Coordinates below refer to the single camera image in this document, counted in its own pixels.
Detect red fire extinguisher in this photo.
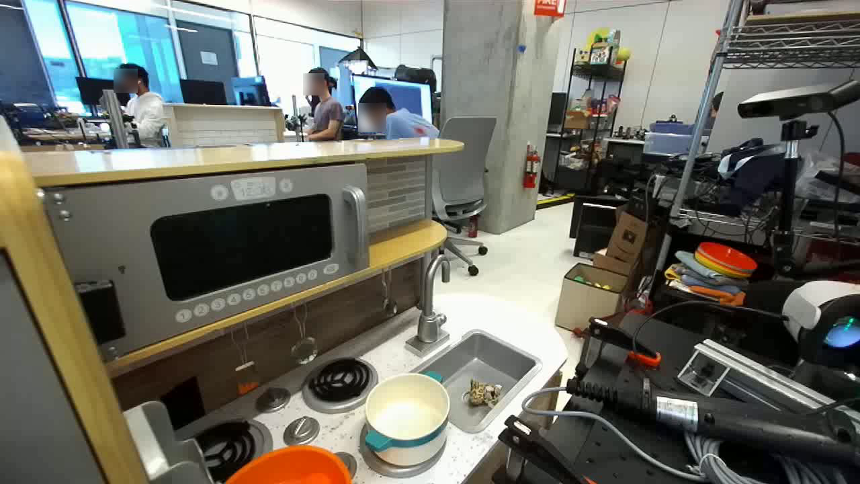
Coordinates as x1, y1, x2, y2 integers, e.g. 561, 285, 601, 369
522, 143, 543, 193

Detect white reception desk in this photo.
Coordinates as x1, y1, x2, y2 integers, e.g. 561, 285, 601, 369
164, 101, 288, 147

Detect black cylindrical tool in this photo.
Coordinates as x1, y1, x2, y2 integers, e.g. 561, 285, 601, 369
563, 374, 860, 468

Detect grey office chair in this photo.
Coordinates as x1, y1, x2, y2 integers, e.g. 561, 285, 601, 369
430, 115, 496, 279

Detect person in white shirt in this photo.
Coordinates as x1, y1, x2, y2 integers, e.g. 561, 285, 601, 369
112, 61, 172, 147

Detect open cardboard box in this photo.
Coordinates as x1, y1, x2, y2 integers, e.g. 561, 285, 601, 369
554, 261, 635, 334

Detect grey cable bundle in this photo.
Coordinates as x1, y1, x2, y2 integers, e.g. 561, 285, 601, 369
683, 433, 860, 484

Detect white device blue light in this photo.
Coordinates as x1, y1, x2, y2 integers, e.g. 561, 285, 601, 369
780, 276, 860, 370

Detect black camera on tripod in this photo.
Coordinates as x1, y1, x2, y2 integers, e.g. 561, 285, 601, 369
737, 77, 860, 120

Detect black low cabinet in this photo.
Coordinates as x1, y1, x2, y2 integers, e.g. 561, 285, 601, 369
573, 190, 629, 257

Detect black storage shelf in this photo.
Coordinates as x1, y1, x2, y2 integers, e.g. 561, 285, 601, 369
561, 25, 631, 195

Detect lit computer monitor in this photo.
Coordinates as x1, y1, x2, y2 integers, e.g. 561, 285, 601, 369
348, 76, 434, 137

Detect black bar clamp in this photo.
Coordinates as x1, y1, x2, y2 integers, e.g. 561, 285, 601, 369
494, 410, 594, 484

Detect stack of colourful plates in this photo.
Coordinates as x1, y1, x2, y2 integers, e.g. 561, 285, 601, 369
661, 249, 750, 308

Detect black clamp orange handle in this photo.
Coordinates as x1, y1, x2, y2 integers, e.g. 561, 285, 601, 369
574, 316, 667, 374

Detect person in blue shirt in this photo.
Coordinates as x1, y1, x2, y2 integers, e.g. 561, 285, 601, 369
358, 84, 441, 143

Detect orange plate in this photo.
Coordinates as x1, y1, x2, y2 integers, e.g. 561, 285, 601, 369
692, 240, 761, 279

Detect small tan toy figure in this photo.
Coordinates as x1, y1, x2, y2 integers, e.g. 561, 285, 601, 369
464, 377, 504, 410

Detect grey toy sink basin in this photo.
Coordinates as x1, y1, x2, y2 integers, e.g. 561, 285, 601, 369
413, 327, 539, 435

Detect grey toy faucet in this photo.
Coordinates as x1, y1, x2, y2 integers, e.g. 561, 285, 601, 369
406, 249, 456, 358

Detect tall cardboard box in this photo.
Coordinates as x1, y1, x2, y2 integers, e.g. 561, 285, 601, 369
604, 209, 667, 272

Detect black hanging lamp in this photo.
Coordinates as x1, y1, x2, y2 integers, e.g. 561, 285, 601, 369
335, 38, 382, 76

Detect metal ladder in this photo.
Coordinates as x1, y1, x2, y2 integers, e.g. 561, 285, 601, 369
667, 0, 750, 224

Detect grey stove knob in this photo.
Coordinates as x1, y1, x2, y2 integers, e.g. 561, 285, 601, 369
281, 413, 322, 448
252, 383, 293, 416
331, 448, 360, 479

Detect wooden toy kitchen frame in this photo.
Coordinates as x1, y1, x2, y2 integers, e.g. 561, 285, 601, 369
0, 131, 468, 484

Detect silver aluminium rail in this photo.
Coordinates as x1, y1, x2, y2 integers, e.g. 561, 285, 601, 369
676, 336, 843, 413

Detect person in grey shirt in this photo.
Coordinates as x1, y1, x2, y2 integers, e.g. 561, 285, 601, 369
301, 64, 346, 143

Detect black tripod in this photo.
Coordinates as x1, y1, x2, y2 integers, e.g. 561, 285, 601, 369
768, 115, 821, 272

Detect orange plastic bowl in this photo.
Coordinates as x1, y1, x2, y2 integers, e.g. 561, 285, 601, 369
222, 443, 354, 484

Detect blue plastic bin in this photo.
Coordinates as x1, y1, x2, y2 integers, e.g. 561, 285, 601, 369
643, 115, 696, 159

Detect grey toy microwave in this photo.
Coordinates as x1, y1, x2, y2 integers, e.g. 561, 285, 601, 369
38, 162, 374, 363

